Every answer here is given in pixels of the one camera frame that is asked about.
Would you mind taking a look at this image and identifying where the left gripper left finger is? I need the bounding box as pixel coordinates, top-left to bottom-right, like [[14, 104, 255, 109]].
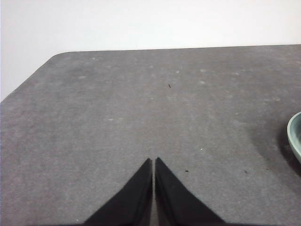
[[84, 158, 153, 224]]

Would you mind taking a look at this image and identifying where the green round plate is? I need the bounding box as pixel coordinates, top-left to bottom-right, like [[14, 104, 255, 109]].
[[286, 112, 301, 164]]

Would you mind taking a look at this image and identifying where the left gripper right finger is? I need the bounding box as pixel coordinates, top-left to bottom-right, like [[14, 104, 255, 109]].
[[154, 157, 227, 224]]

